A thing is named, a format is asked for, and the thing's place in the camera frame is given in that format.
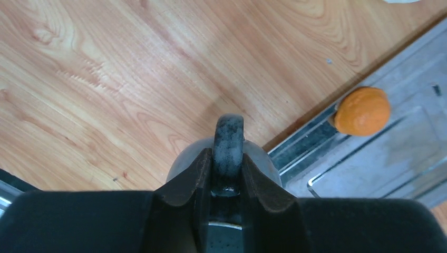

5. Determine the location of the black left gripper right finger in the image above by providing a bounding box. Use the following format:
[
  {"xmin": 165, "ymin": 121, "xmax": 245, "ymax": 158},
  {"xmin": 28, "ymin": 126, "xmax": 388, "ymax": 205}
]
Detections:
[{"xmin": 241, "ymin": 155, "xmax": 446, "ymax": 252}]

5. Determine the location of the grey metal cup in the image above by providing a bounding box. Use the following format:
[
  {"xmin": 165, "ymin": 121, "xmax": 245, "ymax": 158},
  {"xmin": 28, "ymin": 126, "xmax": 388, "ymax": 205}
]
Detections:
[{"xmin": 167, "ymin": 114, "xmax": 282, "ymax": 252}]

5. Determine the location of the stainless steel tray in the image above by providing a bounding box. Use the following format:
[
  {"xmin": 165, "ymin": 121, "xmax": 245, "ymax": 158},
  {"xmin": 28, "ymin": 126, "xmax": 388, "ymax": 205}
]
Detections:
[{"xmin": 269, "ymin": 20, "xmax": 446, "ymax": 208}]

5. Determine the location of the white three-tier dessert stand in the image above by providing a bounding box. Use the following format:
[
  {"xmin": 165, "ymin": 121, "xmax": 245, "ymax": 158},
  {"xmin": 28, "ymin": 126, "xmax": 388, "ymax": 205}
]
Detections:
[{"xmin": 383, "ymin": 0, "xmax": 420, "ymax": 4}]

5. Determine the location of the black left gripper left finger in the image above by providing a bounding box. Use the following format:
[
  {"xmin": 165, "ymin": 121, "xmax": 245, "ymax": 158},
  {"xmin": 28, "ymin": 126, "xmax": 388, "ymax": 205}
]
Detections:
[{"xmin": 1, "ymin": 148, "xmax": 212, "ymax": 252}]

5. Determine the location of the orange ball fruit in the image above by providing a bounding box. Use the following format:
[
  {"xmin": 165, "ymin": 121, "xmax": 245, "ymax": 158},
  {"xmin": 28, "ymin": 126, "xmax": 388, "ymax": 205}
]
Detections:
[{"xmin": 328, "ymin": 87, "xmax": 392, "ymax": 137}]

